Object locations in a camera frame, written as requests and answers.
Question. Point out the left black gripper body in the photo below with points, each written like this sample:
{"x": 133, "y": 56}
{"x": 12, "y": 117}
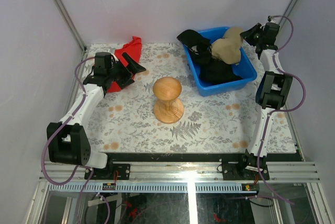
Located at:
{"x": 116, "y": 65}

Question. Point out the blue plastic bin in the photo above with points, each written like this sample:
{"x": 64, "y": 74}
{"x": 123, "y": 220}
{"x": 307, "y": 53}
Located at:
{"x": 243, "y": 69}

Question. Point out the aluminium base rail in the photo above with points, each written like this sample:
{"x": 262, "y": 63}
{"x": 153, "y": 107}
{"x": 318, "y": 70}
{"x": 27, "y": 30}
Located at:
{"x": 279, "y": 172}

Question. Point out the red cloth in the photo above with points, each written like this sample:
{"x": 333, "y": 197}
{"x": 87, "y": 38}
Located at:
{"x": 134, "y": 49}

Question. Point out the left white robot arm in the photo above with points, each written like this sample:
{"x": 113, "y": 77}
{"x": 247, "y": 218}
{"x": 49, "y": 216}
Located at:
{"x": 67, "y": 139}

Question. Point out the floral table mat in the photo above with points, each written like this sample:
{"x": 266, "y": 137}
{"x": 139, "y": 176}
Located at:
{"x": 124, "y": 121}

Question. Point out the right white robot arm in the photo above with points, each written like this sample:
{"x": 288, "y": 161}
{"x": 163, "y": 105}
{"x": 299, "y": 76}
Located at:
{"x": 271, "y": 95}

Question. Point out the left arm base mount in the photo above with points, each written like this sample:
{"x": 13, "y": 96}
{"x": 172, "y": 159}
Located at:
{"x": 113, "y": 171}

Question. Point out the beige baseball cap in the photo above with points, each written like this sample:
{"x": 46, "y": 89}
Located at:
{"x": 227, "y": 48}

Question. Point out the wooden hat stand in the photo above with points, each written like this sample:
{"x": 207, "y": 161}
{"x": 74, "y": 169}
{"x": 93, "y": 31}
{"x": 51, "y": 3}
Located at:
{"x": 168, "y": 108}

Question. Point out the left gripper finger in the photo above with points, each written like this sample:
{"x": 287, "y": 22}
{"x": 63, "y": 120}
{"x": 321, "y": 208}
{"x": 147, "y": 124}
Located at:
{"x": 133, "y": 66}
{"x": 124, "y": 79}

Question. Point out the black cap on bin rim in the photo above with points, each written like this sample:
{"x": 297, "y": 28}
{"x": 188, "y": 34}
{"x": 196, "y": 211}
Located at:
{"x": 197, "y": 46}

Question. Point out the black cap gold logo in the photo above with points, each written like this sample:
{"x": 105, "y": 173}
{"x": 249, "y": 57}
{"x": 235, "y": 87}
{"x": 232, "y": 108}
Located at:
{"x": 217, "y": 72}

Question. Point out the left aluminium frame post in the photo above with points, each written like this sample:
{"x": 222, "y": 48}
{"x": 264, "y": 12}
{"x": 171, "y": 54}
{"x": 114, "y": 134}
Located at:
{"x": 70, "y": 24}

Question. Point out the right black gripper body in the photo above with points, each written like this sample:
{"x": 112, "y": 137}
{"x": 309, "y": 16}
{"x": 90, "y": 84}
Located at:
{"x": 260, "y": 40}

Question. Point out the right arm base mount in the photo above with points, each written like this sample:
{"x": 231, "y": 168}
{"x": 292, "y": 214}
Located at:
{"x": 242, "y": 166}

